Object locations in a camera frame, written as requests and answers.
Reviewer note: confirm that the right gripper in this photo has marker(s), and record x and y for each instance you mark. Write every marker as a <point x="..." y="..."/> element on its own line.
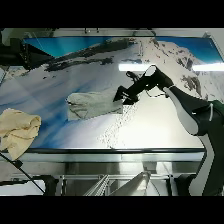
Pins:
<point x="130" y="92"/>

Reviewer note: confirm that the grey garment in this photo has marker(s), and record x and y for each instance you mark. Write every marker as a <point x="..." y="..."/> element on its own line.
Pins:
<point x="95" y="105"/>

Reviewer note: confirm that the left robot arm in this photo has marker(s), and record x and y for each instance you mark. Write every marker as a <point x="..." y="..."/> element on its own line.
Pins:
<point x="50" y="185"/>

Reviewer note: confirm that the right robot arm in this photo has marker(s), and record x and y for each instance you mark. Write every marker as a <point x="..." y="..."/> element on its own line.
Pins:
<point x="196" y="113"/>

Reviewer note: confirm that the yellow garment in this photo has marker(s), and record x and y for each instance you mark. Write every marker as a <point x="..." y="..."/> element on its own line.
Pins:
<point x="18" y="131"/>

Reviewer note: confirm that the silver frame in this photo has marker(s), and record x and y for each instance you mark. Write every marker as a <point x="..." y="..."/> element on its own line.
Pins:
<point x="110" y="173"/>

